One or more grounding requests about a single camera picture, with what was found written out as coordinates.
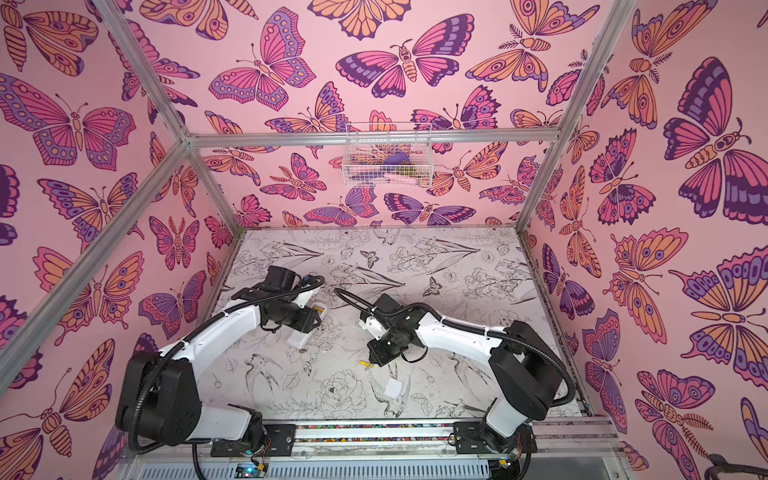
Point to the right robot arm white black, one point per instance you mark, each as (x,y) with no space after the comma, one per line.
(529,376)

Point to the white remote control with display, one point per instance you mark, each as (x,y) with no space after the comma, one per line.
(309,319)

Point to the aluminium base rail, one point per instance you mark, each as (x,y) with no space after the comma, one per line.
(568,448)

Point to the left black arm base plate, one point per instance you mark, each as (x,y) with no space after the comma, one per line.
(274,440)

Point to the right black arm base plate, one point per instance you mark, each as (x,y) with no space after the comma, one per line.
(476,437)

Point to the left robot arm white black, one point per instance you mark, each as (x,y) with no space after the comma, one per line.
(160,403)

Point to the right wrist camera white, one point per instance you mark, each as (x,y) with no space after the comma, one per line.
(371,324)

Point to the white wire basket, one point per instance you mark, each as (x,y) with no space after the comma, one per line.
(385,154)

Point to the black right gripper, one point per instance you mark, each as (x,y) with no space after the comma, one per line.
(380,348)

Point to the purple item in basket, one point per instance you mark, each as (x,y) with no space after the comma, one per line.
(397,159)

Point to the green circuit board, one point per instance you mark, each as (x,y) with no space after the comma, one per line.
(251,471)

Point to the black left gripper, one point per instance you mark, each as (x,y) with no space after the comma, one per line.
(306,322)

